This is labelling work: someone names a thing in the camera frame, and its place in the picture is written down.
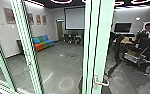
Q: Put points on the light wooden door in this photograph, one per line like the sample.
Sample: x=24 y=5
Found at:
x=59 y=30

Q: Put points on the dark meeting table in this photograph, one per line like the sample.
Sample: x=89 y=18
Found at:
x=72 y=37

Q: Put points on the white projector screen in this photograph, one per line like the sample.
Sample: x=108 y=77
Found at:
x=74 y=18

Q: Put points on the multicolour sofa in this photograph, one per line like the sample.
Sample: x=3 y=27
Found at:
x=42 y=42

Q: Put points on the person in dark clothes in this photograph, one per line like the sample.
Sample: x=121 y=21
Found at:
x=147 y=32

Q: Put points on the framed wall poster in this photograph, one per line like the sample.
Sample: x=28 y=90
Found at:
x=44 y=20
x=9 y=15
x=38 y=19
x=30 y=18

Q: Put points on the green door frame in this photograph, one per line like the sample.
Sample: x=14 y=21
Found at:
x=27 y=46

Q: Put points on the black wall monitor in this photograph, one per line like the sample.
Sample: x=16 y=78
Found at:
x=123 y=27

